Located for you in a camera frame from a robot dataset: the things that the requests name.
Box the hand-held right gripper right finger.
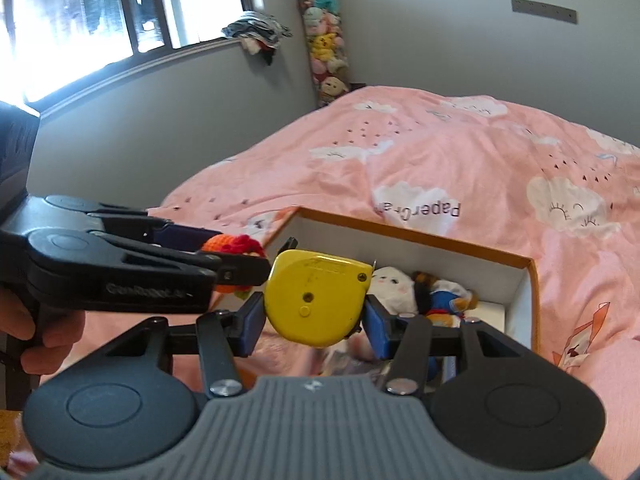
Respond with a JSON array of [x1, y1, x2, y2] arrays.
[[364, 295, 532, 395]]

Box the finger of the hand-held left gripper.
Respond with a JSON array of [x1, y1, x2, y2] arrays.
[[106, 248, 272, 289], [89, 204, 222, 253]]

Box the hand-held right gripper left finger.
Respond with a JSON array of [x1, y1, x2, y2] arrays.
[[112, 291, 266, 397]]

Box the orange crochet toy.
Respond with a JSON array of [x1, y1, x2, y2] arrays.
[[200, 234, 268, 301]]

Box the white black plush keychain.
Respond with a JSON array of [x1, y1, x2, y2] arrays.
[[372, 266, 416, 317]]

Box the yellow tape measure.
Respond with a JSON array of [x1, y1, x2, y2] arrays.
[[263, 250, 374, 347]]

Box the blue yellow duck plush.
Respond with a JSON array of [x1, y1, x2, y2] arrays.
[[411, 270, 480, 328]]

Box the orange cardboard box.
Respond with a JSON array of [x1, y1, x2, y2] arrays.
[[207, 206, 542, 378]]

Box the person's left hand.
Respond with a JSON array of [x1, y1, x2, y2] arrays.
[[0, 287, 86, 377]]

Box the dark furniture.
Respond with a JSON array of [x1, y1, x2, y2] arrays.
[[0, 100, 41, 221]]

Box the pink printed blanket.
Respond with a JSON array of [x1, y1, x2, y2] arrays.
[[75, 85, 640, 466]]

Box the bundle of clothes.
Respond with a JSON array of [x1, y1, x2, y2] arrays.
[[222, 10, 293, 66]]

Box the clear tube of plush toys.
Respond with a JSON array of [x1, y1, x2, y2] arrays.
[[295, 0, 351, 108]]

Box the window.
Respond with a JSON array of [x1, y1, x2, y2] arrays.
[[0, 0, 262, 107]]

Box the grey wall hook rail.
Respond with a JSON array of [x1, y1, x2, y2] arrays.
[[511, 0, 580, 25]]

